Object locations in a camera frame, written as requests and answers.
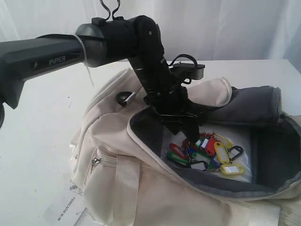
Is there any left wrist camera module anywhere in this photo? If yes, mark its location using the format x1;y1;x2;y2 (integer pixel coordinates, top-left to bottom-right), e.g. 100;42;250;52
170;63;205;80

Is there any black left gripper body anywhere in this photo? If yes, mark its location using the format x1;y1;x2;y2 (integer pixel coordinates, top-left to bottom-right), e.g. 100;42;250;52
143;77;199;125

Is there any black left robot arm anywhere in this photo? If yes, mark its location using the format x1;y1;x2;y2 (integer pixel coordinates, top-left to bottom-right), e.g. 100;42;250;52
0;16;201;143

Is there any cream fabric duffel bag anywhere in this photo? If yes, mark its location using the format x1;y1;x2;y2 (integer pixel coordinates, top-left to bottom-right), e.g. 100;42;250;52
70;68;301;226

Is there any colourful key tag bunch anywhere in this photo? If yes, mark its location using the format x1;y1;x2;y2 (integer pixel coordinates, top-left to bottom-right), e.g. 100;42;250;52
166;132;246;176

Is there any white paper tag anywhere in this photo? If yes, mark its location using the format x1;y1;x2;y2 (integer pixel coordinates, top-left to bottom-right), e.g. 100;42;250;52
41;172;85;226

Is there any white backdrop curtain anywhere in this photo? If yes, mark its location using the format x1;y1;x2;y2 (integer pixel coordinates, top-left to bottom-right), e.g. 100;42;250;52
0;0;301;65

